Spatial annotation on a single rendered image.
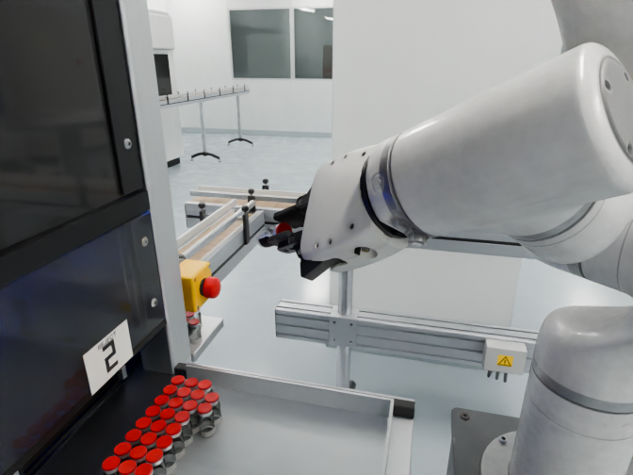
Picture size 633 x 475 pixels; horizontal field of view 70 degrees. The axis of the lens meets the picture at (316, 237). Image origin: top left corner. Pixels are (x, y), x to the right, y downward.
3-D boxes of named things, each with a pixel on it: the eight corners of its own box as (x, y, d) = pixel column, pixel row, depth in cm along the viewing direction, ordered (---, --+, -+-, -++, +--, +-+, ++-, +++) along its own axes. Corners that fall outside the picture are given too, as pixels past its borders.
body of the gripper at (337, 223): (431, 265, 36) (341, 280, 44) (442, 155, 39) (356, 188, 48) (363, 231, 32) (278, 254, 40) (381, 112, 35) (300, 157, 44)
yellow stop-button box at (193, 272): (160, 308, 82) (154, 273, 80) (180, 290, 89) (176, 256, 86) (198, 314, 81) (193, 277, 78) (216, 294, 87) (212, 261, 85)
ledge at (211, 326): (128, 352, 86) (127, 343, 86) (165, 317, 98) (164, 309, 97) (194, 362, 83) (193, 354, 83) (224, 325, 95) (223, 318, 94)
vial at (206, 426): (197, 436, 64) (193, 411, 63) (203, 425, 66) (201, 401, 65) (211, 439, 64) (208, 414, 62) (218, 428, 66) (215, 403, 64)
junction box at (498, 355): (482, 369, 144) (486, 346, 141) (481, 360, 149) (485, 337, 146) (523, 376, 142) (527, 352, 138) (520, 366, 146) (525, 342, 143)
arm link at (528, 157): (474, 167, 38) (399, 106, 33) (661, 102, 28) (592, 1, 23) (463, 257, 35) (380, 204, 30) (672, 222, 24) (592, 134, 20)
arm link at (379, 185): (458, 257, 34) (427, 262, 37) (465, 157, 37) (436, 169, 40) (381, 216, 30) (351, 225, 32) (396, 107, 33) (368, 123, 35)
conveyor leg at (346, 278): (328, 422, 174) (331, 238, 146) (332, 406, 182) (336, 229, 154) (351, 427, 172) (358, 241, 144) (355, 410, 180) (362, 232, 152)
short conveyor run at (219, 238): (150, 366, 85) (137, 292, 80) (80, 353, 89) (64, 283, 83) (269, 237, 147) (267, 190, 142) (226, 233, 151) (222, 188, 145)
